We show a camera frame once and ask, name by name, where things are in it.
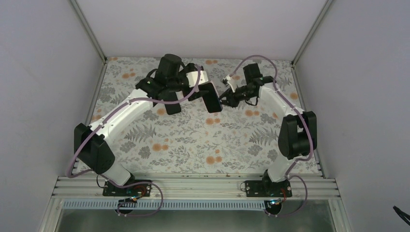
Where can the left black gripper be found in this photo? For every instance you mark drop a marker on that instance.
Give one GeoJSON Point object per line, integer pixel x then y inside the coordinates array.
{"type": "Point", "coordinates": [198, 90]}

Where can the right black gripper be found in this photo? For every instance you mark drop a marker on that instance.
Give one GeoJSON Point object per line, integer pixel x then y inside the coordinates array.
{"type": "Point", "coordinates": [236, 94]}

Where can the blue smartphone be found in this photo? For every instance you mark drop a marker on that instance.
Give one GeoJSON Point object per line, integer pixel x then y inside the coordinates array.
{"type": "Point", "coordinates": [211, 98]}

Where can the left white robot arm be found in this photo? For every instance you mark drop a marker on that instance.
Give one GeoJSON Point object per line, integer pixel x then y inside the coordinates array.
{"type": "Point", "coordinates": [92, 142]}

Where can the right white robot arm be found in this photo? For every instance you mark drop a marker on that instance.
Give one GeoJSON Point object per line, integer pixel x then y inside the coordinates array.
{"type": "Point", "coordinates": [297, 138]}

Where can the black phone on table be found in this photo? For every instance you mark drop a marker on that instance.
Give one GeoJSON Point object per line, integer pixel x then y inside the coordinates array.
{"type": "Point", "coordinates": [172, 109]}

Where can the floral tablecloth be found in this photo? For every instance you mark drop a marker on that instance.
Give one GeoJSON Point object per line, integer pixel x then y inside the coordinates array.
{"type": "Point", "coordinates": [241, 140]}

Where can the black object at edge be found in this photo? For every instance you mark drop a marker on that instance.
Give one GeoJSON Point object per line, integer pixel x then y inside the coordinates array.
{"type": "Point", "coordinates": [404, 216]}

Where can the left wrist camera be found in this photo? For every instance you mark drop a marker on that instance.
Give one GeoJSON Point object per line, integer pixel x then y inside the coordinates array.
{"type": "Point", "coordinates": [199, 77]}

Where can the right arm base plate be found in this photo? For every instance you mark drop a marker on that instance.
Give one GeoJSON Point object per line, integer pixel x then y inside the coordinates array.
{"type": "Point", "coordinates": [258, 188]}

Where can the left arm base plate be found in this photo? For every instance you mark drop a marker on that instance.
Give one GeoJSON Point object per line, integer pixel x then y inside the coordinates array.
{"type": "Point", "coordinates": [141, 190]}

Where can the aluminium rail frame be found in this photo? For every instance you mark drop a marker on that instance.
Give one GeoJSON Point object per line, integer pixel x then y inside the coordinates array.
{"type": "Point", "coordinates": [199, 187]}

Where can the grey slotted cable duct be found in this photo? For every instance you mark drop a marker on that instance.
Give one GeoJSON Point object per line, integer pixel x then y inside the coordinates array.
{"type": "Point", "coordinates": [252, 205]}

